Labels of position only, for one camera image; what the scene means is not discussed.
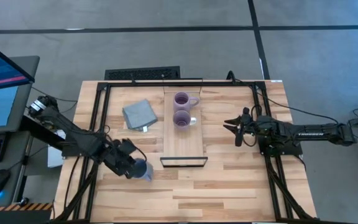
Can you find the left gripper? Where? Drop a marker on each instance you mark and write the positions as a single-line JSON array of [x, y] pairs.
[[120, 161]]

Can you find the grey folded cloth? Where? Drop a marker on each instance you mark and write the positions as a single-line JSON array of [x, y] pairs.
[[139, 114]]

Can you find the yellow black hazard strip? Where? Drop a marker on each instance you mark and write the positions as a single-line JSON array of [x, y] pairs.
[[17, 207]]

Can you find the white paper sheet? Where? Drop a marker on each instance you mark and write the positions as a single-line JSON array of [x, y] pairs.
[[54, 155]]

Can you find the black keyboard on table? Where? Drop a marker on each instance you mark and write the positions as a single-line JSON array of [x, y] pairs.
[[141, 74]]

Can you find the ribbed pink mug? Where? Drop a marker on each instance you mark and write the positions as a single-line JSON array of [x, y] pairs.
[[181, 100]]

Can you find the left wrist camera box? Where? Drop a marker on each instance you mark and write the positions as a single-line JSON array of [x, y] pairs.
[[128, 145]]

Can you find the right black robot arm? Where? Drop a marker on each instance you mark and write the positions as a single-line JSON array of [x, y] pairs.
[[309, 133]]

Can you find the smooth pink glass mug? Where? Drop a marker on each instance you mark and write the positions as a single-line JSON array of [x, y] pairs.
[[182, 120]]

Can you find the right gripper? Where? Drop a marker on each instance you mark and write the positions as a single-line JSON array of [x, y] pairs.
[[249, 126]]

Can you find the tall frosted cup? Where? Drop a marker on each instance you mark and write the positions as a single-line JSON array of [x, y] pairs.
[[148, 175]]

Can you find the wooden shelf with black frame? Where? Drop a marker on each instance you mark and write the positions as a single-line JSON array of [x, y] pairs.
[[182, 146]]

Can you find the dark grey operator desk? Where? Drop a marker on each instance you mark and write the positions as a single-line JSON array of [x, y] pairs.
[[11, 152]]

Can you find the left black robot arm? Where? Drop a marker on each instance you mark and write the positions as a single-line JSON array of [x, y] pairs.
[[73, 130]]

